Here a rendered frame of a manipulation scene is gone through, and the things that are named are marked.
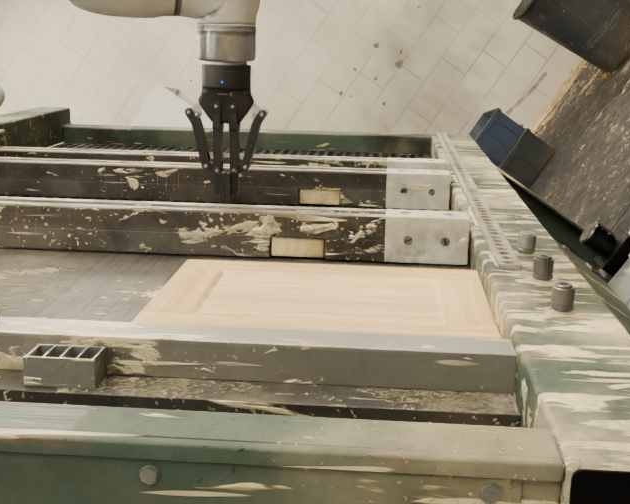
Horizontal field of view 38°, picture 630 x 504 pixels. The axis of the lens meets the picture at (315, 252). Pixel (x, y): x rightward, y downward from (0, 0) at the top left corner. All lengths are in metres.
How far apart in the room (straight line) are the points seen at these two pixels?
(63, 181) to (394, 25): 4.75
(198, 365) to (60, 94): 5.85
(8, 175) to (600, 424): 1.47
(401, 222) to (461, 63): 5.17
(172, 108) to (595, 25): 2.40
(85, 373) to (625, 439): 0.49
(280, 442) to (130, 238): 0.81
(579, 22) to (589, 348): 4.70
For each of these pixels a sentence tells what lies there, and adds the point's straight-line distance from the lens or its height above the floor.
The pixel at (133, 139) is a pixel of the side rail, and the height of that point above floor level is 1.63.
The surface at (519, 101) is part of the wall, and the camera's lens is 6.59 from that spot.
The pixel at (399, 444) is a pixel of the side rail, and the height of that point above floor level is 1.00.
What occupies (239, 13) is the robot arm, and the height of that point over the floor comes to 1.38.
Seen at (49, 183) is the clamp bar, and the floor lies 1.57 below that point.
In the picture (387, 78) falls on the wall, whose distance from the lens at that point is 6.47.
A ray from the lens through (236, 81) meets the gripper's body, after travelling 1.42.
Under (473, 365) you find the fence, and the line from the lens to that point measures 0.91.
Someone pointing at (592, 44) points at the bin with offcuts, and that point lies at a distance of 5.61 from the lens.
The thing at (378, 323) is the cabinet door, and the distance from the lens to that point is 1.05.
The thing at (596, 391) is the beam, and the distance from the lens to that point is 0.81.
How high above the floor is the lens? 1.18
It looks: 4 degrees down
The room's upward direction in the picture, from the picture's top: 55 degrees counter-clockwise
